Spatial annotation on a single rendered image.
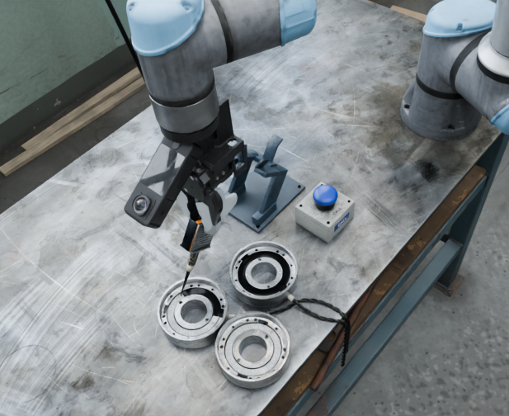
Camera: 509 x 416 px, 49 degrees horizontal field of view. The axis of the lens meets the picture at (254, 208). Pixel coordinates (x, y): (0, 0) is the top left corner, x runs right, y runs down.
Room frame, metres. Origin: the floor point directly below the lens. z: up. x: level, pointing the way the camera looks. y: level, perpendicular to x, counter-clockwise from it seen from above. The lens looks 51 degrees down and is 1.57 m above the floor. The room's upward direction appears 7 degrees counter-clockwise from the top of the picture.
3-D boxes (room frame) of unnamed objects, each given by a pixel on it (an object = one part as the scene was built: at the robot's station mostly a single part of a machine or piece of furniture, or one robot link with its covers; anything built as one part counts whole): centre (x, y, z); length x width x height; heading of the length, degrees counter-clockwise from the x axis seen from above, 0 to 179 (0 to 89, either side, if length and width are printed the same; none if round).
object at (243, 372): (0.34, 0.03, 0.82); 0.08 x 0.08 x 0.02
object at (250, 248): (0.46, 0.00, 0.82); 0.10 x 0.10 x 0.04
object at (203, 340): (0.41, 0.11, 0.82); 0.10 x 0.10 x 0.04
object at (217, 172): (0.51, 0.06, 1.07); 0.09 x 0.08 x 0.12; 133
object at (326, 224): (0.57, -0.12, 0.82); 0.08 x 0.07 x 0.05; 133
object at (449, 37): (0.79, -0.39, 0.97); 0.13 x 0.12 x 0.14; 19
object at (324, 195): (0.57, -0.12, 0.85); 0.04 x 0.04 x 0.05
